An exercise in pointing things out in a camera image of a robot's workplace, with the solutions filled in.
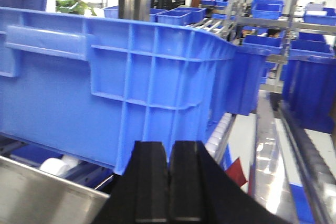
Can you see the green plant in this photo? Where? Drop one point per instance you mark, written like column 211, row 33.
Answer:
column 78, row 7

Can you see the blue bin right side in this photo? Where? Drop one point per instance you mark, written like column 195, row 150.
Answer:
column 309, row 84

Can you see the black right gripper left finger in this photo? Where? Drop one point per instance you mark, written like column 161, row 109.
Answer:
column 141, row 193

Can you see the large blue plastic bin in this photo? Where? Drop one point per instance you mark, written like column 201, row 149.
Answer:
column 91, row 87

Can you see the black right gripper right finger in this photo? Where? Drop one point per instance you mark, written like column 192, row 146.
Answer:
column 201, row 192

